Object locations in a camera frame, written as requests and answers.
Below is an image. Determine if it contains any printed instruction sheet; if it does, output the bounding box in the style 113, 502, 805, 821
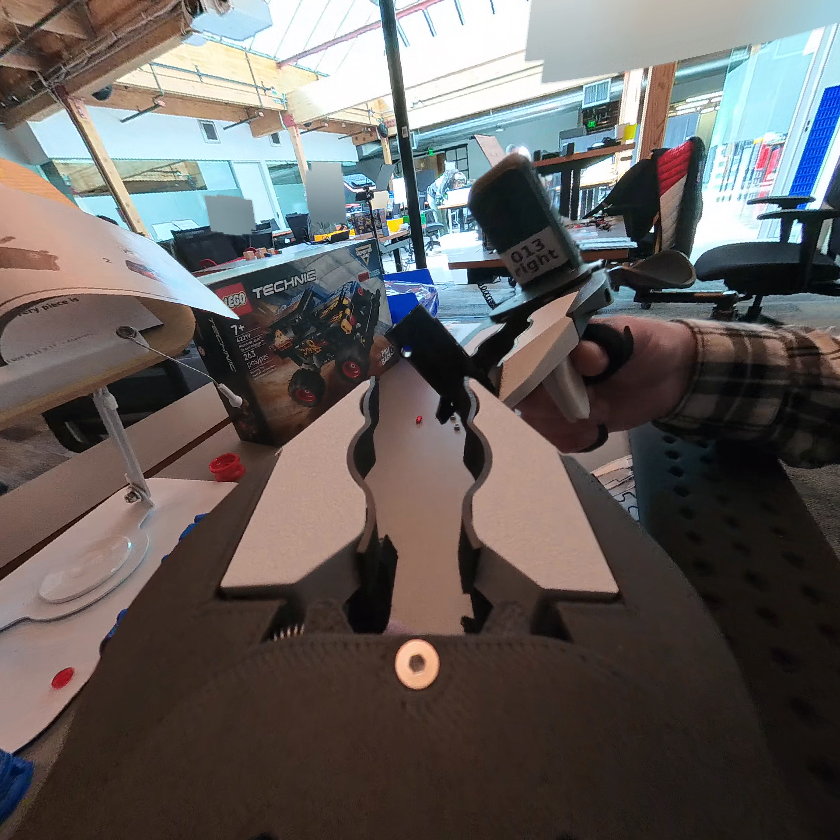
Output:
0, 289, 165, 368

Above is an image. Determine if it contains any person's right forearm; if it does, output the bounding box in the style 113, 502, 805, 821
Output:
655, 318, 840, 470

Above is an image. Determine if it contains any blue storage bin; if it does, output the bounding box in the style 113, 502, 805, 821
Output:
382, 268, 439, 330

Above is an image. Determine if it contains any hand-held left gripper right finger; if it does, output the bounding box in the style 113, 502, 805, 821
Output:
461, 379, 619, 601

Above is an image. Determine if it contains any person's right hand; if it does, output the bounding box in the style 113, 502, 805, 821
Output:
518, 317, 698, 455

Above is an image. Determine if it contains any grey desk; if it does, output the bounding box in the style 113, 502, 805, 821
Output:
0, 357, 526, 756

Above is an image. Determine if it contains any black pole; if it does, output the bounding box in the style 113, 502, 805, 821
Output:
379, 0, 427, 270

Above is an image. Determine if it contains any clear plastic bag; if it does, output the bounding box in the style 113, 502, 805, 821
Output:
387, 279, 439, 315

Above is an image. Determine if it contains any dark perforated panel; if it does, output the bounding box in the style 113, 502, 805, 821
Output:
630, 423, 840, 840

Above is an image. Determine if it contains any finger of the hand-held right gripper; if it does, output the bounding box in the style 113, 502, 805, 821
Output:
497, 303, 583, 403
468, 304, 547, 385

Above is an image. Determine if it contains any toy truck set box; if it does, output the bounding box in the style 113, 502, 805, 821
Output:
193, 238, 395, 447

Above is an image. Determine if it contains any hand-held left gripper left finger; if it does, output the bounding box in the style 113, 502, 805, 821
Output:
220, 379, 383, 601

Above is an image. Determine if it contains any chair with red black jacket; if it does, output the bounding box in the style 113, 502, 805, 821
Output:
584, 136, 708, 309

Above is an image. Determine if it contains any flame-printed toy truck model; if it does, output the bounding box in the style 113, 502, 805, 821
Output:
0, 512, 207, 818

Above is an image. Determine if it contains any building instruction booklet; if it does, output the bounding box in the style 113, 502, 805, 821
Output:
0, 184, 240, 324

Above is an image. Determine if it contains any white panel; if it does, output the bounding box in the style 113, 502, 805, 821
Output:
525, 0, 840, 84

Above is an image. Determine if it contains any black office chair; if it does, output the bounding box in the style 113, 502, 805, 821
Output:
694, 193, 840, 322

